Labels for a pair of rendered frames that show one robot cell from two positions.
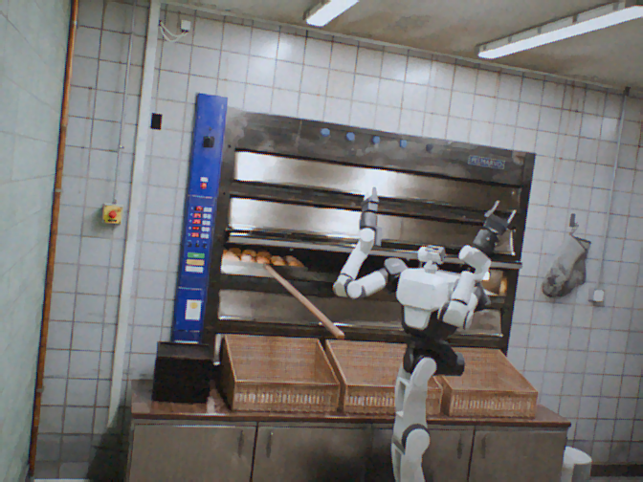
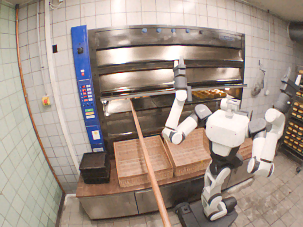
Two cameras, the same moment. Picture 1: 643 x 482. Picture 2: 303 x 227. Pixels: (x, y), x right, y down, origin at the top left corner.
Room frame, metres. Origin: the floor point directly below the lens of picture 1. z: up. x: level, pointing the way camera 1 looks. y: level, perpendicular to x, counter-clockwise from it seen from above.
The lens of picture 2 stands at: (2.30, -0.07, 1.79)
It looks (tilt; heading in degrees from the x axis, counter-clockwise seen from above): 22 degrees down; 5
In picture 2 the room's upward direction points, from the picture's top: 3 degrees counter-clockwise
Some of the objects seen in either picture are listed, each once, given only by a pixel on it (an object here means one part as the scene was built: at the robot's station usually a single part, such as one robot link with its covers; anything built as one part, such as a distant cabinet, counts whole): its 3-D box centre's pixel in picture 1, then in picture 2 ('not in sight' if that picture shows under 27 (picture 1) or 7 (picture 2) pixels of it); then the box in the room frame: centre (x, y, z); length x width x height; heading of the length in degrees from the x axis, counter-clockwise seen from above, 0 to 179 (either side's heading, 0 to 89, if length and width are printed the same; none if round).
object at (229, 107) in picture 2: (431, 257); (229, 106); (3.18, -0.49, 1.47); 0.10 x 0.07 x 0.09; 50
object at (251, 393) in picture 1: (277, 371); (141, 159); (3.63, 0.18, 0.72); 0.56 x 0.49 x 0.28; 108
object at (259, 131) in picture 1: (388, 149); (180, 34); (4.07, -0.29, 1.99); 1.80 x 0.08 x 0.21; 107
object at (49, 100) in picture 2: (113, 213); (47, 100); (3.58, 1.13, 1.46); 0.10 x 0.07 x 0.10; 107
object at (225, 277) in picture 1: (369, 289); (181, 106); (4.07, -0.29, 1.16); 1.80 x 0.06 x 0.04; 107
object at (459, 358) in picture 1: (434, 357); (227, 161); (3.21, -0.57, 1.00); 0.28 x 0.13 x 0.18; 106
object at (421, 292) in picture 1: (432, 299); (228, 131); (3.22, -0.53, 1.27); 0.34 x 0.30 x 0.36; 50
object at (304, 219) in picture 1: (379, 227); (182, 75); (4.05, -0.29, 1.54); 1.79 x 0.11 x 0.19; 107
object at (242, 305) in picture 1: (367, 313); (182, 117); (4.05, -0.29, 1.02); 1.79 x 0.11 x 0.19; 107
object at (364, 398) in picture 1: (380, 376); (191, 150); (3.80, -0.39, 0.72); 0.56 x 0.49 x 0.28; 106
